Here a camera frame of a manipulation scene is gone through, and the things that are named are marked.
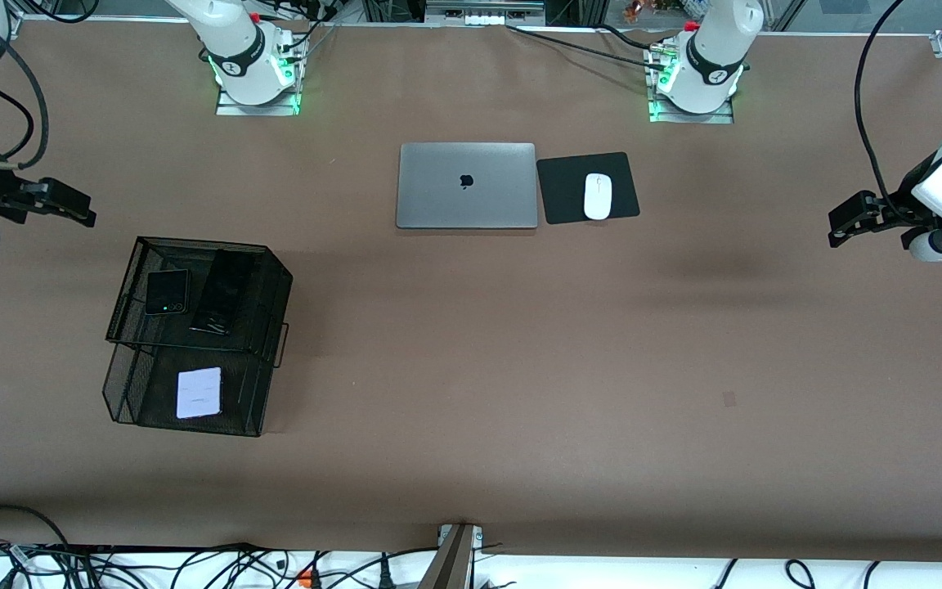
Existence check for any white computer mouse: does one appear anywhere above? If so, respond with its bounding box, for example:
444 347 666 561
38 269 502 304
584 173 612 221

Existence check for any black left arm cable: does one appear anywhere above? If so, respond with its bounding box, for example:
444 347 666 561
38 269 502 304
854 0 910 227

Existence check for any small black phone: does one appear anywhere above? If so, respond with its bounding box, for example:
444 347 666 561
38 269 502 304
143 268 192 317

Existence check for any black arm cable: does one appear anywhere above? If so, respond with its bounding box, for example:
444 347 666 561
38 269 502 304
854 0 910 227
0 43 52 171

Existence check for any black mesh two-tier tray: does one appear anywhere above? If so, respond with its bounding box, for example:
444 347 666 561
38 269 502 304
102 236 294 438

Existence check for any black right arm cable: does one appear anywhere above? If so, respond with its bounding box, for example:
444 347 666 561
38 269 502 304
0 43 52 171

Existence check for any black mouse pad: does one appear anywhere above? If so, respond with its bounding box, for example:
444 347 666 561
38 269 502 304
536 151 641 225

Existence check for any thick black floor cable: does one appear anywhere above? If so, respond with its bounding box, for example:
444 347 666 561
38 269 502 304
0 503 71 549

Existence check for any white power strip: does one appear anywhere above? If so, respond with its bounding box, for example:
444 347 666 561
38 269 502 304
425 0 546 26

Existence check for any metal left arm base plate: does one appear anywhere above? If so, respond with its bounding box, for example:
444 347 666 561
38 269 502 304
648 97 735 125

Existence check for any white lavender phone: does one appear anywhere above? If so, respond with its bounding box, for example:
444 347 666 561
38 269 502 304
175 366 224 420

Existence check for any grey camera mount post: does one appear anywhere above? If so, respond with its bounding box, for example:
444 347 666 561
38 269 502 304
418 524 485 589

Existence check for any long black smartphone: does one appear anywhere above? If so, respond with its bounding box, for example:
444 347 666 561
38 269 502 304
189 249 258 337

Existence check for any silver closed laptop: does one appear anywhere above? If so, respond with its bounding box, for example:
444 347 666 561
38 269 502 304
396 142 539 230

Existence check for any black table cable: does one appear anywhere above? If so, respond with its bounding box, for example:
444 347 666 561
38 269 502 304
505 23 670 71

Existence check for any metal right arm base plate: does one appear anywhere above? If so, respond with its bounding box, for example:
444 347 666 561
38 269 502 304
216 88 302 117

